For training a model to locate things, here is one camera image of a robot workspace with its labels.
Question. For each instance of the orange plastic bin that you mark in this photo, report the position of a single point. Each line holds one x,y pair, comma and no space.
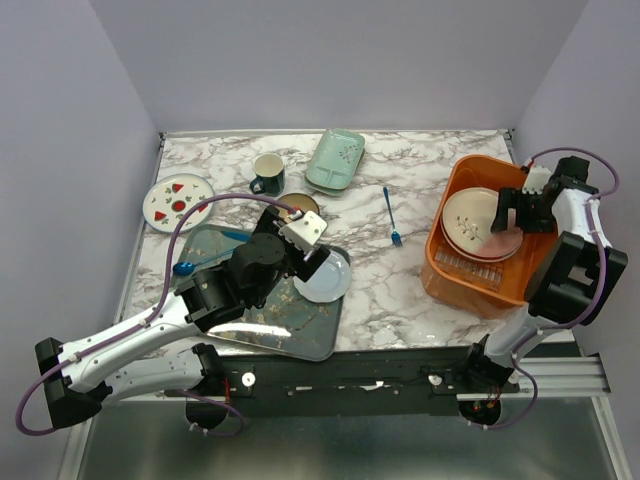
489,290

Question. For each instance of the mint rectangular dish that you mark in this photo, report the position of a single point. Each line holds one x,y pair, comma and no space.
335,140
325,190

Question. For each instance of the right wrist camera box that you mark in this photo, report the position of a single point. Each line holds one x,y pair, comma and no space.
536,180

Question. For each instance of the brown cream bowl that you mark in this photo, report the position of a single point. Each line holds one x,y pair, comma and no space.
300,201

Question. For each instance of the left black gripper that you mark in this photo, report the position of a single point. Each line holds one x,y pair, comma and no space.
270,223

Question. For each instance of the dark green mug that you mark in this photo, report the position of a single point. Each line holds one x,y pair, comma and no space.
269,170

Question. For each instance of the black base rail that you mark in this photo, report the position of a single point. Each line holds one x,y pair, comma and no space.
378,382

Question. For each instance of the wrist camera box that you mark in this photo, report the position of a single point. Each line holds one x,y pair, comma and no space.
536,180
304,230

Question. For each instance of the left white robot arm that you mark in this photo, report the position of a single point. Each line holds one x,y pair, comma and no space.
78,376

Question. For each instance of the upper mint rectangular dish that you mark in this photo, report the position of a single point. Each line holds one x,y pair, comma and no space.
335,140

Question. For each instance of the light blue scalloped plate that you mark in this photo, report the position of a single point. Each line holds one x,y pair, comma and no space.
329,283

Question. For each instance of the blue plastic fork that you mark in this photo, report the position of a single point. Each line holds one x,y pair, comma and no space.
395,235

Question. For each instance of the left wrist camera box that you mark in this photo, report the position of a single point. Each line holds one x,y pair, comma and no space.
304,230

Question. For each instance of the pink and cream plate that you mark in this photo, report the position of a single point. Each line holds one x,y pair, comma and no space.
467,216

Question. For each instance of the blue metallic spoon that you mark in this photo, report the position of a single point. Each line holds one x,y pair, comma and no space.
186,268

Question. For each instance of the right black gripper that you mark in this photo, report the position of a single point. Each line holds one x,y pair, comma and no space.
515,198

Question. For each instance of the lower mint rectangular dish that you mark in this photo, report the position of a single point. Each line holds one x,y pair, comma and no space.
325,190

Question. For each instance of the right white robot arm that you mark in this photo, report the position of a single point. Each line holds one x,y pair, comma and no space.
573,281

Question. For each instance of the floral blossom tray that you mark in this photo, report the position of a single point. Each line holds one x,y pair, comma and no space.
288,324

